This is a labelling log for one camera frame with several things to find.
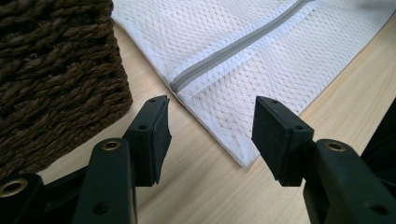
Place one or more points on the white mesh laundry bag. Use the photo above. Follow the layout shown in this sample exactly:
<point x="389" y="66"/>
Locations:
<point x="249" y="62"/>

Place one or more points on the brown woven basket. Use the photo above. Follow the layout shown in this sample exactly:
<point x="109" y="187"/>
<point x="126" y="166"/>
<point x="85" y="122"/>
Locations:
<point x="56" y="77"/>

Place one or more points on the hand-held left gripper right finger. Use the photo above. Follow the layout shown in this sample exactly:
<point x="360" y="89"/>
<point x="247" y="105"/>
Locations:
<point x="277" y="140"/>

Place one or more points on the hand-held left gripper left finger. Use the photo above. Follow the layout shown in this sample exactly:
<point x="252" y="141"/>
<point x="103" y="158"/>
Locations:
<point x="146" y="140"/>

